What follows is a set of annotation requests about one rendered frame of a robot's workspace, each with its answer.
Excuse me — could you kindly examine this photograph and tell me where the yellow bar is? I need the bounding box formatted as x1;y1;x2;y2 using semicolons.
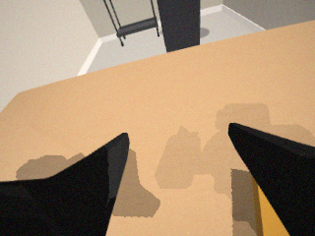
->
251;174;289;236

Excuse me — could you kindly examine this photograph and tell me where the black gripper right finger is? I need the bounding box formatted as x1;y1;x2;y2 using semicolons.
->
228;123;315;236

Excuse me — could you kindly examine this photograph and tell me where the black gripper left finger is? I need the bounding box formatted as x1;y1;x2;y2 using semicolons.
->
0;133;130;236

